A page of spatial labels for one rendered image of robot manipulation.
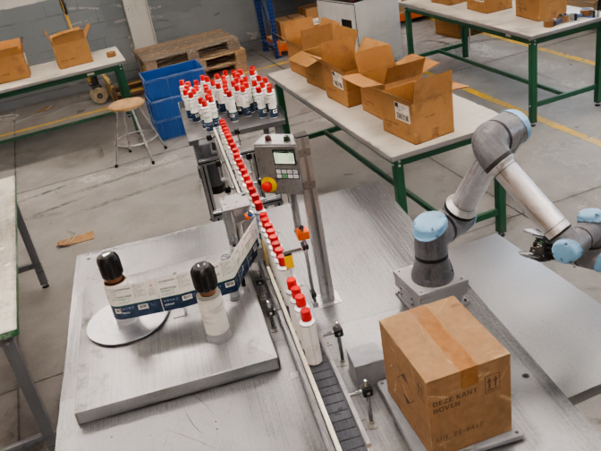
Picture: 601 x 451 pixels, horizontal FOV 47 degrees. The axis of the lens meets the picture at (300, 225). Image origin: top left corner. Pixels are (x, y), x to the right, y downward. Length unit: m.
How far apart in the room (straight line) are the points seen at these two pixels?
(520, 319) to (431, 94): 1.80
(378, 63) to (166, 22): 5.55
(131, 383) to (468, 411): 1.11
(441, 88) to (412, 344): 2.29
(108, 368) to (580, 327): 1.58
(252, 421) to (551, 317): 1.05
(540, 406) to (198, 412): 1.03
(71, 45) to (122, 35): 2.26
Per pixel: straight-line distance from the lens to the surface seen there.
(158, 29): 9.82
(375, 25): 7.83
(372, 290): 2.67
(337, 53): 4.99
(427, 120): 4.00
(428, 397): 1.84
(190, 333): 2.56
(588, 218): 2.22
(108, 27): 9.73
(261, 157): 2.40
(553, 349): 2.37
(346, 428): 2.06
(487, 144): 2.15
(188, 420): 2.29
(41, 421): 3.43
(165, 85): 7.04
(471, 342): 1.92
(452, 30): 9.18
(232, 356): 2.39
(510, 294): 2.60
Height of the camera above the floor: 2.32
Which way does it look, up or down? 28 degrees down
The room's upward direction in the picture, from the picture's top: 10 degrees counter-clockwise
